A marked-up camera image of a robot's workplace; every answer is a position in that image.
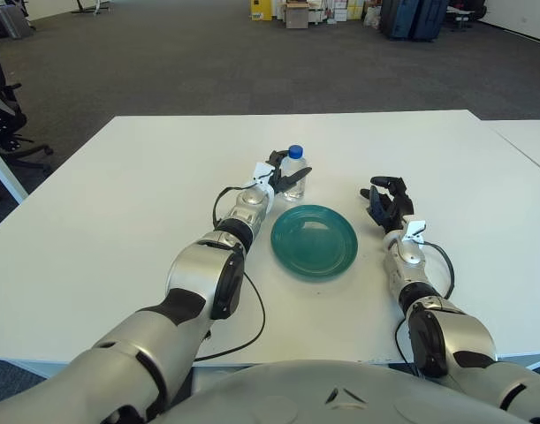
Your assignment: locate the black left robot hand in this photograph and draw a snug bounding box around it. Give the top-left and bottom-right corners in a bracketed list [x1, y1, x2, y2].
[264, 149, 314, 194]

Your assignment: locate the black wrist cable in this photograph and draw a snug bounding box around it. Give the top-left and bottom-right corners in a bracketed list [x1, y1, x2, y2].
[422, 241, 455, 298]
[212, 185, 253, 231]

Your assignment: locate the green round plate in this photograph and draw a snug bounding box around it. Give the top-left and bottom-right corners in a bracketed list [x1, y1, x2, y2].
[270, 203, 360, 284]

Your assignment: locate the brown cardboard box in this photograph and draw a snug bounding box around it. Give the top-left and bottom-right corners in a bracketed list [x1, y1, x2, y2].
[285, 3, 309, 30]

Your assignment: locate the black elbow cable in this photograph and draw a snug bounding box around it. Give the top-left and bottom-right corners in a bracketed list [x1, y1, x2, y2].
[395, 317, 423, 376]
[194, 273, 266, 361]

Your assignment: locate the grey hard case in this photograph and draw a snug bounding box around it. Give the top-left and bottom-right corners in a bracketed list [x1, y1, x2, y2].
[0, 4, 34, 41]

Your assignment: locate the yellow box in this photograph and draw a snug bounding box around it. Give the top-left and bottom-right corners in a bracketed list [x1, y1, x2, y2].
[250, 0, 274, 22]

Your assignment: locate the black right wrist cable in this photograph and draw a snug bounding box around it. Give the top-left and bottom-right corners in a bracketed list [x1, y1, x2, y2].
[422, 241, 455, 298]

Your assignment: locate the clear bottle blue cap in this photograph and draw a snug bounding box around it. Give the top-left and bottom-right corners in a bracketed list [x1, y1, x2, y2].
[280, 144, 309, 201]

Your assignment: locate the white desk leg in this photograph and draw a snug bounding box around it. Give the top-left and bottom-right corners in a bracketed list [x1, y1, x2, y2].
[0, 136, 30, 207]

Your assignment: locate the black suitcase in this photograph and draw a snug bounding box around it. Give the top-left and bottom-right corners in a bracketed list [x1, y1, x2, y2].
[413, 0, 447, 44]

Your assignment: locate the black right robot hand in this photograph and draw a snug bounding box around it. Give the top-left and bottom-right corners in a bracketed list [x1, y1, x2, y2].
[360, 175, 415, 234]

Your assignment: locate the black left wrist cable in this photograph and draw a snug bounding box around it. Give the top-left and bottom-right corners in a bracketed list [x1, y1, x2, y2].
[212, 185, 253, 231]

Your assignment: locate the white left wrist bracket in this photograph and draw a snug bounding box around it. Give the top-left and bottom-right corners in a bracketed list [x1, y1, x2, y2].
[251, 162, 275, 185]

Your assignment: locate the black left elbow cable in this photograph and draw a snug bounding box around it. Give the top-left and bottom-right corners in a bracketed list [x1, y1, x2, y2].
[194, 273, 266, 361]

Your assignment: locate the black right elbow cable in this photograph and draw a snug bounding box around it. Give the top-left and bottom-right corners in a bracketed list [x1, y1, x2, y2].
[395, 317, 423, 376]

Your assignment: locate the black office chair with desk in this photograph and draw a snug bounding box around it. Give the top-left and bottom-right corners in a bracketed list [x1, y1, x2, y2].
[445, 0, 490, 32]

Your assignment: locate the black mesh office chair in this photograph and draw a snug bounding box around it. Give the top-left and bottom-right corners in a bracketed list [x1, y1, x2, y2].
[0, 39, 54, 178]

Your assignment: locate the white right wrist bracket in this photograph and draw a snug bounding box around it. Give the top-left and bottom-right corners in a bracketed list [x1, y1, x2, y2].
[401, 219, 429, 244]

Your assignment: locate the stack of white boxes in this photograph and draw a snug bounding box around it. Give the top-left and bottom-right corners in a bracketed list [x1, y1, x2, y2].
[308, 0, 363, 26]

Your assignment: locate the grey robot torso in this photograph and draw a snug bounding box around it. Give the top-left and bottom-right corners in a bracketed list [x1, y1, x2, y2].
[163, 360, 531, 424]

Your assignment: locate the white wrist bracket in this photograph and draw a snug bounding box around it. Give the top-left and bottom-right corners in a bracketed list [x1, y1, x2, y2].
[251, 162, 275, 185]
[401, 219, 429, 244]

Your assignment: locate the white plastic bag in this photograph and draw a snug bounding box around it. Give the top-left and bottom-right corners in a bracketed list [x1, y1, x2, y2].
[362, 6, 382, 30]

